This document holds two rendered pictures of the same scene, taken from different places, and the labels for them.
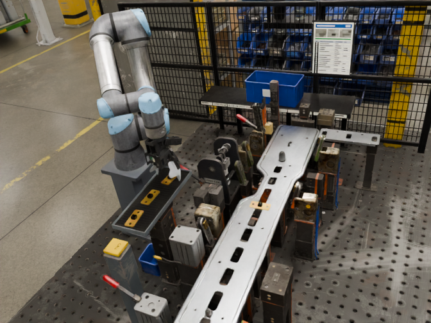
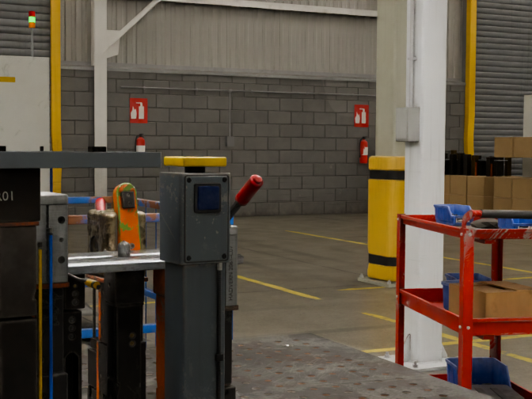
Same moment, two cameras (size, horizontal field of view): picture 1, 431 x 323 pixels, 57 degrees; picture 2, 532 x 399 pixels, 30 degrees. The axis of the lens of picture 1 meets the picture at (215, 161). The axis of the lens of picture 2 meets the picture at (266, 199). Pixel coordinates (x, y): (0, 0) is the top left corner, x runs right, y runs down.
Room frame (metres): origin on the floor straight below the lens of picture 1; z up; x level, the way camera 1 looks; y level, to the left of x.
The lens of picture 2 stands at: (1.95, 1.11, 1.17)
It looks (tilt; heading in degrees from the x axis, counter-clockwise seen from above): 3 degrees down; 213
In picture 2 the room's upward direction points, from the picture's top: straight up
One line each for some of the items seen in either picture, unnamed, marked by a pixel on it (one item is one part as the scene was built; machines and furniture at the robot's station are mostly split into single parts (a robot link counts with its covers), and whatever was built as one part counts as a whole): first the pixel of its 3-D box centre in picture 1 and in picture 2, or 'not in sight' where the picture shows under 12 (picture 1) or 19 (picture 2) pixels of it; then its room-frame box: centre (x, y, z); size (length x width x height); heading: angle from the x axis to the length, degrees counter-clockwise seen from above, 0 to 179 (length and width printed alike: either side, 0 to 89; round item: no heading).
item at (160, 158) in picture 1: (158, 149); not in sight; (1.26, 0.20, 1.32); 0.09 x 0.08 x 0.12; 145
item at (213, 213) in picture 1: (213, 244); not in sight; (1.16, 0.05, 0.89); 0.13 x 0.11 x 0.38; 63
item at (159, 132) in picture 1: (156, 129); not in sight; (1.26, 0.20, 1.40); 0.08 x 0.08 x 0.05
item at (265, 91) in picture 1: (274, 88); not in sight; (2.12, -0.40, 1.09); 0.30 x 0.17 x 0.13; 59
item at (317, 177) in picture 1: (314, 200); not in sight; (1.39, -0.44, 0.84); 0.11 x 0.08 x 0.29; 63
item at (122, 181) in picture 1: (140, 194); not in sight; (1.54, 0.38, 0.90); 0.21 x 0.21 x 0.40; 59
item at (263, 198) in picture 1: (273, 206); not in sight; (1.39, -0.24, 0.84); 0.12 x 0.05 x 0.29; 63
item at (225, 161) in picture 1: (224, 192); not in sight; (1.41, -0.02, 0.94); 0.18 x 0.13 x 0.49; 153
